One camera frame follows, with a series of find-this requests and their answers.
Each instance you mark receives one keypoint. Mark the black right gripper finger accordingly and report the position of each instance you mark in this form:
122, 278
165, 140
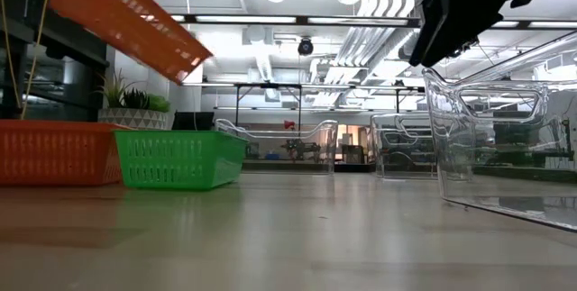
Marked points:
428, 30
460, 30

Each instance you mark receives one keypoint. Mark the red plastic basket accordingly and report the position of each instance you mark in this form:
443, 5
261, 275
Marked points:
54, 156
126, 20

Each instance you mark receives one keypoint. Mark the clear plastic bin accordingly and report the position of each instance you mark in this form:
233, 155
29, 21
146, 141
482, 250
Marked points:
496, 147
315, 151
396, 156

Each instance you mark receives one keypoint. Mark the green plastic basket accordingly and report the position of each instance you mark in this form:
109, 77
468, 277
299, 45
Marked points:
180, 160

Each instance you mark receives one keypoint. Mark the dark glass cabinet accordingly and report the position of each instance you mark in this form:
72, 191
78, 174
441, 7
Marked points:
67, 48

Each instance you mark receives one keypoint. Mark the black overhead beam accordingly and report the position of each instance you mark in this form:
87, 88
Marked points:
302, 20

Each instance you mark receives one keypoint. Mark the potted green succulent plant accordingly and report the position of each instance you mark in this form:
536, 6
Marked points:
135, 119

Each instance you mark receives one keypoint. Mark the small red background object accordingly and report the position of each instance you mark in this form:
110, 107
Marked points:
289, 124

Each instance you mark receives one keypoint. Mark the black rectangular panel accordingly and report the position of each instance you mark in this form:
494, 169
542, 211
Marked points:
194, 120

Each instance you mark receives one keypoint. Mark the black ceiling camera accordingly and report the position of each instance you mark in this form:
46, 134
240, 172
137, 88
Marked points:
305, 48

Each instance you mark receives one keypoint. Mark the black table frame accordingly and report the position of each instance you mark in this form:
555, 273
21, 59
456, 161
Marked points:
356, 168

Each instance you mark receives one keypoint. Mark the black frame background table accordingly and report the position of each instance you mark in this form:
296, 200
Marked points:
270, 85

